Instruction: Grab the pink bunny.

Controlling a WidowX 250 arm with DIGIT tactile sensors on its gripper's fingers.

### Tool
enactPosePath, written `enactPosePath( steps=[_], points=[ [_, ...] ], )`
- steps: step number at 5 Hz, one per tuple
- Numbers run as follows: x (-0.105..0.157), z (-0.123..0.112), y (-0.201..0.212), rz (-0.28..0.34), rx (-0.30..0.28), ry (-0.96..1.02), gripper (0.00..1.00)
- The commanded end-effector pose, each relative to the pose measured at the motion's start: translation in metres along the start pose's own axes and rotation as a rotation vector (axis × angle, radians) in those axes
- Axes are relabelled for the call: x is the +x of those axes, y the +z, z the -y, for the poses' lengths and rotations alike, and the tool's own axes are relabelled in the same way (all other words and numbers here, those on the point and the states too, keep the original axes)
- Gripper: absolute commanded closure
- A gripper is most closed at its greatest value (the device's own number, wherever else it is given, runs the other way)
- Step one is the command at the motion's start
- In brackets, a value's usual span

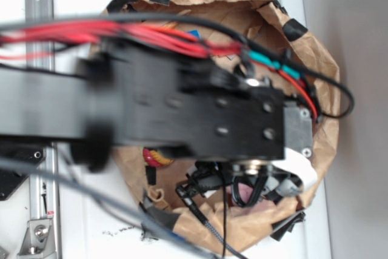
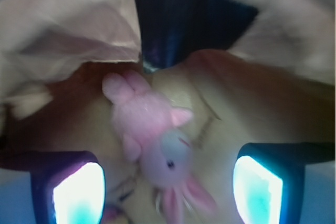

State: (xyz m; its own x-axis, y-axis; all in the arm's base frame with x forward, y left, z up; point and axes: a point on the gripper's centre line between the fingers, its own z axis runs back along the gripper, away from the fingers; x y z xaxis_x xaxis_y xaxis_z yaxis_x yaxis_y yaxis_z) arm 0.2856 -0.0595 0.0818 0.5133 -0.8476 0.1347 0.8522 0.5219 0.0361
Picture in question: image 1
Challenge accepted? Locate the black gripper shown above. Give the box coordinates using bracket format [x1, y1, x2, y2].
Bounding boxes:
[212, 70, 315, 178]

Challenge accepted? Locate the pink plush bunny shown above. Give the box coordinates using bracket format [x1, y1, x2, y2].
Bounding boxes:
[231, 183, 276, 216]

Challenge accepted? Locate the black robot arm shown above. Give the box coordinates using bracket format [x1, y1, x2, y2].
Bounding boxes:
[1, 39, 313, 163]

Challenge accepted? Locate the brown paper bag bin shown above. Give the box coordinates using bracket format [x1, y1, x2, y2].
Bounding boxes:
[105, 0, 340, 253]

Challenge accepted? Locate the blue sponge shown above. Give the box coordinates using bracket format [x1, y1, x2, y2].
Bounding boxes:
[187, 30, 201, 39]

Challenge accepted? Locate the multicolour twisted rope toy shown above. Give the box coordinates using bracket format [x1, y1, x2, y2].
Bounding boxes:
[142, 148, 174, 167]

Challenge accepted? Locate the black cable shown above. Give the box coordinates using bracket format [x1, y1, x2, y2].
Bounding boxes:
[0, 12, 355, 119]

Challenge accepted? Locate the grey braided cable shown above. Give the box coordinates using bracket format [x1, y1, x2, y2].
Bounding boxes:
[0, 155, 249, 259]

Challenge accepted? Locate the metal corner bracket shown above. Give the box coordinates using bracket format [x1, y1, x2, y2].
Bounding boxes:
[17, 218, 57, 258]

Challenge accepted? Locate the aluminium extrusion rail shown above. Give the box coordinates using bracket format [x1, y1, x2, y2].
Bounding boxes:
[25, 0, 62, 258]

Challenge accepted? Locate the red wire bundle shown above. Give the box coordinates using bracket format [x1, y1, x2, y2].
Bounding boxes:
[0, 19, 319, 120]

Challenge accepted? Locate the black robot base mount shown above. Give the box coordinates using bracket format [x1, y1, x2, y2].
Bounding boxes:
[1, 141, 45, 201]

